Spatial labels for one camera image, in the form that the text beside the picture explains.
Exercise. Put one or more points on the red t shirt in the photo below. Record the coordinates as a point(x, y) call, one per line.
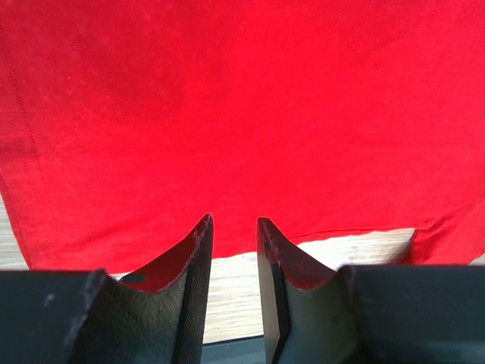
point(124, 122)

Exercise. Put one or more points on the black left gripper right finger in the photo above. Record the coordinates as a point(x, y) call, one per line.
point(305, 314)

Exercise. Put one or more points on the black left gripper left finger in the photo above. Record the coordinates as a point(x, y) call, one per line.
point(155, 314)

